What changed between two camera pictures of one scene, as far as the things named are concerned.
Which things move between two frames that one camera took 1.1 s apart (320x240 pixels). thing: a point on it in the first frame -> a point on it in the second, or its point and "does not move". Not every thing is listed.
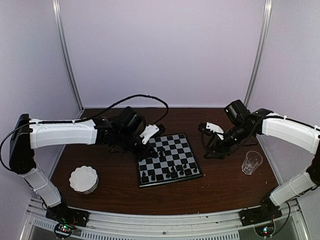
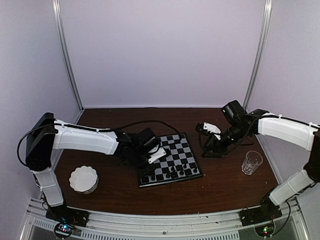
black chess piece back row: (174, 174) does not move
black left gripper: (147, 152) -> (144, 172)
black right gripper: (217, 146) does not move
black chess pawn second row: (178, 167) does not move
